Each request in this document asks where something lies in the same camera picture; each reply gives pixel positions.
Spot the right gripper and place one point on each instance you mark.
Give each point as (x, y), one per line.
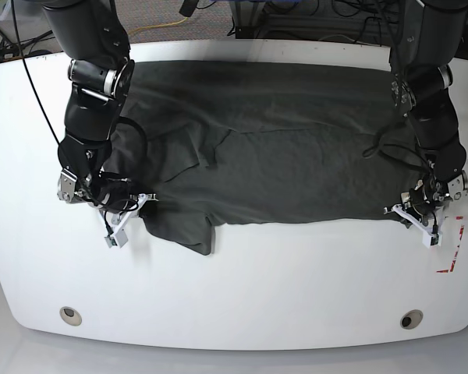
(122, 200)

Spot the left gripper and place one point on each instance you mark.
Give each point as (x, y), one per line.
(425, 204)

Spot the dark grey T-shirt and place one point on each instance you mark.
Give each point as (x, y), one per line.
(258, 143)

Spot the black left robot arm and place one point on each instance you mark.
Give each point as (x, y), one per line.
(426, 40)

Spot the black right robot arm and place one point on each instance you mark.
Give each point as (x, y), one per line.
(100, 72)

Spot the red tape rectangle marking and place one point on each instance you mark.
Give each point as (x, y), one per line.
(455, 243)

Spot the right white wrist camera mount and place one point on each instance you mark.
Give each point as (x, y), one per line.
(116, 236)

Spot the right table cable grommet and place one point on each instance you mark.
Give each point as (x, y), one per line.
(411, 319)

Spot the table cable grommet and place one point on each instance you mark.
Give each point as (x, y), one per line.
(411, 319)
(70, 316)

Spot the left table cable grommet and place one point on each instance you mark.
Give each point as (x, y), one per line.
(70, 316)

